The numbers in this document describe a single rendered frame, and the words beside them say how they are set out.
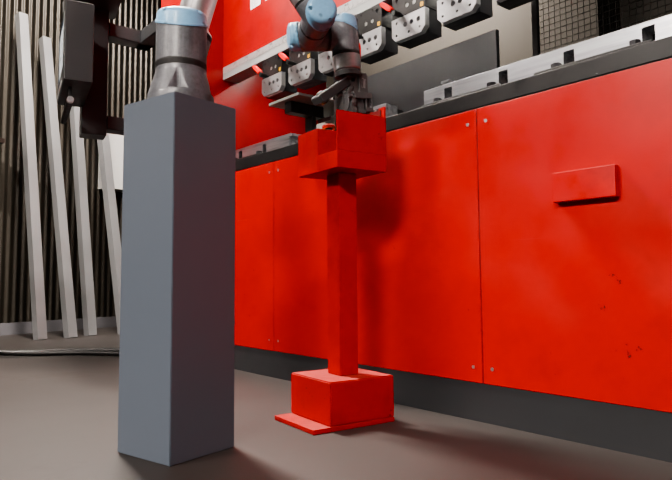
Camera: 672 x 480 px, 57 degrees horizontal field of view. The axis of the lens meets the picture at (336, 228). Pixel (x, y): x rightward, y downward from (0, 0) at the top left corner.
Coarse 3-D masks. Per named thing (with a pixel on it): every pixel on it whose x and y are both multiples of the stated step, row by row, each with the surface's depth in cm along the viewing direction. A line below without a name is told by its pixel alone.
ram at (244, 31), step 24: (240, 0) 289; (264, 0) 272; (288, 0) 258; (336, 0) 233; (384, 0) 213; (240, 24) 288; (264, 24) 272; (240, 48) 287; (288, 48) 257; (240, 72) 287
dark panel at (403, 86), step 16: (496, 32) 242; (448, 48) 260; (464, 48) 254; (480, 48) 248; (496, 48) 242; (416, 64) 274; (432, 64) 267; (448, 64) 260; (464, 64) 254; (480, 64) 247; (496, 64) 241; (368, 80) 298; (384, 80) 290; (400, 80) 282; (416, 80) 274; (432, 80) 267; (384, 96) 289; (400, 96) 281; (416, 96) 273
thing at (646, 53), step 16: (640, 48) 134; (656, 48) 131; (576, 64) 145; (592, 64) 142; (608, 64) 139; (624, 64) 136; (640, 64) 134; (528, 80) 155; (544, 80) 151; (560, 80) 148; (576, 80) 145; (464, 96) 170; (480, 96) 166; (496, 96) 162; (512, 96) 158; (416, 112) 184; (432, 112) 179; (448, 112) 174; (240, 160) 261; (256, 160) 251; (272, 160) 242
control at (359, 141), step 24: (336, 120) 160; (360, 120) 164; (384, 120) 168; (312, 144) 169; (336, 144) 159; (360, 144) 163; (384, 144) 167; (312, 168) 169; (336, 168) 161; (360, 168) 162; (384, 168) 167
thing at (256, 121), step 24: (168, 0) 300; (216, 24) 298; (216, 48) 297; (216, 72) 296; (216, 96) 295; (240, 96) 304; (240, 120) 303; (264, 120) 312; (288, 120) 322; (240, 144) 302
